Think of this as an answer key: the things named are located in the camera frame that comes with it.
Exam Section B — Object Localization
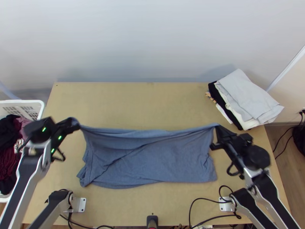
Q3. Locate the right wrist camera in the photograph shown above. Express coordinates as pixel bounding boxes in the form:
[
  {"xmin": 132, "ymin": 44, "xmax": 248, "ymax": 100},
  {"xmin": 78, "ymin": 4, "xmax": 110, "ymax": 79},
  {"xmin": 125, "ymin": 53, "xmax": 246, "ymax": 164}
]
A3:
[{"xmin": 238, "ymin": 134, "xmax": 254, "ymax": 147}]

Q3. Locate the black cable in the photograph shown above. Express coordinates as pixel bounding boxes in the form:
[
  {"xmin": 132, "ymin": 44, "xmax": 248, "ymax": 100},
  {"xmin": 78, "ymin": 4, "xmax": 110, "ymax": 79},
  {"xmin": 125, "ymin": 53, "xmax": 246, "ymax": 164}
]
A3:
[
  {"xmin": 189, "ymin": 185, "xmax": 242, "ymax": 229},
  {"xmin": 272, "ymin": 110, "xmax": 305, "ymax": 160},
  {"xmin": 59, "ymin": 211, "xmax": 96, "ymax": 229},
  {"xmin": 227, "ymin": 161, "xmax": 244, "ymax": 178},
  {"xmin": 50, "ymin": 149, "xmax": 66, "ymax": 162}
]

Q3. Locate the blue t-shirt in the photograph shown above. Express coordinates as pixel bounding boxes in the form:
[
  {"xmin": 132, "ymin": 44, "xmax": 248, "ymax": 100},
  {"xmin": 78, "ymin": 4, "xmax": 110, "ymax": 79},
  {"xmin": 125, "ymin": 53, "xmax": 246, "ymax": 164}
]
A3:
[{"xmin": 67, "ymin": 117, "xmax": 220, "ymax": 189}]

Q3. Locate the pile of folded clothes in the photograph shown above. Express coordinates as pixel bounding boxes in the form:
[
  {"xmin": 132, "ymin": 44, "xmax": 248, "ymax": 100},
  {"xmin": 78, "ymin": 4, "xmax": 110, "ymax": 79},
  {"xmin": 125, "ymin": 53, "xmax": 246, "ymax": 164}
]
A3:
[{"xmin": 204, "ymin": 68, "xmax": 285, "ymax": 131}]

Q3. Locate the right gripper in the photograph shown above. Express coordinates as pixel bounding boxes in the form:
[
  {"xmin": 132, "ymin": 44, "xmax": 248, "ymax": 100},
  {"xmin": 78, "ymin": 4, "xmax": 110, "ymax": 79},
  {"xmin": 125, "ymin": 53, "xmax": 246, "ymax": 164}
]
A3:
[{"xmin": 209, "ymin": 126, "xmax": 246, "ymax": 157}]

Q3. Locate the white laundry basket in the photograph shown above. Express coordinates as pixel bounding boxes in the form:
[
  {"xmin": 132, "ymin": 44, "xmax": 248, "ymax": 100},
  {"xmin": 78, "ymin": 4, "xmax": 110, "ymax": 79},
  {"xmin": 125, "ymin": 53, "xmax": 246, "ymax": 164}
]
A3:
[{"xmin": 0, "ymin": 100, "xmax": 45, "ymax": 203}]

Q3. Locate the heap of clothes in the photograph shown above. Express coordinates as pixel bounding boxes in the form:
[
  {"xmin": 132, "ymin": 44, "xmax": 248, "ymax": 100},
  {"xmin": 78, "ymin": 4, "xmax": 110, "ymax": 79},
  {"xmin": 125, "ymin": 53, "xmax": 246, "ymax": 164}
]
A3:
[{"xmin": 0, "ymin": 114, "xmax": 32, "ymax": 195}]

